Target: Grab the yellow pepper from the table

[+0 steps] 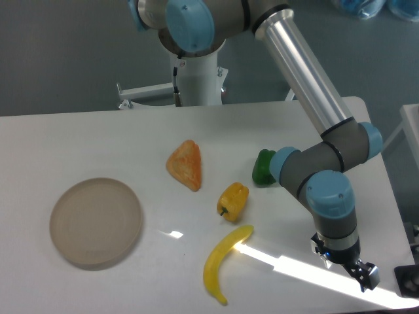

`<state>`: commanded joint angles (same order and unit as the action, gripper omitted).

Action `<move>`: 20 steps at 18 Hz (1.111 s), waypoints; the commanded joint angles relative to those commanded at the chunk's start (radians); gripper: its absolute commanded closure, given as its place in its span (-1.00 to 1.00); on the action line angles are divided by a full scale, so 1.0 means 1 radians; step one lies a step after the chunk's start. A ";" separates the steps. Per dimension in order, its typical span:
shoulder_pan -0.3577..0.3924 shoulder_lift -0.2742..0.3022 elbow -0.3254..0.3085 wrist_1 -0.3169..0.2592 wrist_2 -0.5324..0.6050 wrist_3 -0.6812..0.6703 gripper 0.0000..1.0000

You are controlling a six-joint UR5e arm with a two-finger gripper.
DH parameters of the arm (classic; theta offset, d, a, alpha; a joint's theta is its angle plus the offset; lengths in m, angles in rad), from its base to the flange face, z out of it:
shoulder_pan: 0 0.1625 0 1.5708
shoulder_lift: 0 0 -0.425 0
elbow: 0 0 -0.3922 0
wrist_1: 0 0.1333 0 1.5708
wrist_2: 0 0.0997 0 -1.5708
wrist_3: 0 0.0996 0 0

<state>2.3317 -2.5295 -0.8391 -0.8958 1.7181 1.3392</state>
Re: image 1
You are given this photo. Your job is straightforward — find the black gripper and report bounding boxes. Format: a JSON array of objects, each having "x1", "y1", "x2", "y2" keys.
[{"x1": 311, "y1": 232, "x2": 379, "y2": 292}]

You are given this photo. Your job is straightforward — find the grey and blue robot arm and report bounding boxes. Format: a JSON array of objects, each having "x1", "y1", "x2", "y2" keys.
[{"x1": 128, "y1": 1, "x2": 382, "y2": 290}]

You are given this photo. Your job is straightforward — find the green bell pepper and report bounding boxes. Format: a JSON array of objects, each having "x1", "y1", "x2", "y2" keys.
[{"x1": 252, "y1": 149, "x2": 276, "y2": 186}]

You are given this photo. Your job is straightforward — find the yellow bell pepper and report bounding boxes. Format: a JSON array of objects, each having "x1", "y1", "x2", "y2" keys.
[{"x1": 217, "y1": 182, "x2": 249, "y2": 222}]

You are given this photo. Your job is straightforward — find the black device at table edge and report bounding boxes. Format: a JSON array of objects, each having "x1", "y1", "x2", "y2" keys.
[{"x1": 394, "y1": 264, "x2": 418, "y2": 298}]

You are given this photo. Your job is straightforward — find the yellow banana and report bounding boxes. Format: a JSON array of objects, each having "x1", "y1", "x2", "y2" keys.
[{"x1": 202, "y1": 225, "x2": 254, "y2": 306}]

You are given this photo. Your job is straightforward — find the white furniture at right edge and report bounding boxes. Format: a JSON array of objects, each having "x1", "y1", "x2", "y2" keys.
[{"x1": 382, "y1": 104, "x2": 418, "y2": 167}]

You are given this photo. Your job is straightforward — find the orange triangular bread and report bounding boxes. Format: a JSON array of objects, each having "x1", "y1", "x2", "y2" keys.
[{"x1": 166, "y1": 139, "x2": 202, "y2": 192}]

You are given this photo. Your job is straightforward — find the beige round plate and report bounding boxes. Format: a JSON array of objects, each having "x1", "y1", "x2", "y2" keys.
[{"x1": 49, "y1": 178, "x2": 143, "y2": 271}]

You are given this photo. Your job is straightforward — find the blue plastic bags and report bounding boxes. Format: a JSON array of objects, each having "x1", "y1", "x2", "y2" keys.
[{"x1": 331, "y1": 0, "x2": 418, "y2": 22}]

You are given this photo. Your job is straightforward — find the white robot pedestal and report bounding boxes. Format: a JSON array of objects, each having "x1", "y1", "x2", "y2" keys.
[{"x1": 117, "y1": 50, "x2": 228, "y2": 110}]

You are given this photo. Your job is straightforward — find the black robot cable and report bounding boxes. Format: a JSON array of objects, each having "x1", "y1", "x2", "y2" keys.
[{"x1": 172, "y1": 49, "x2": 184, "y2": 107}]

